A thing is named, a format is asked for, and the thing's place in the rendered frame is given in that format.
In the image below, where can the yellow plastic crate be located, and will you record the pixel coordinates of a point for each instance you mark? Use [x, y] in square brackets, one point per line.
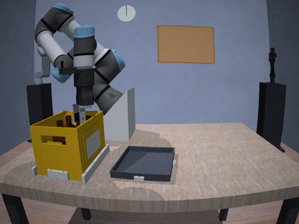
[83, 144]

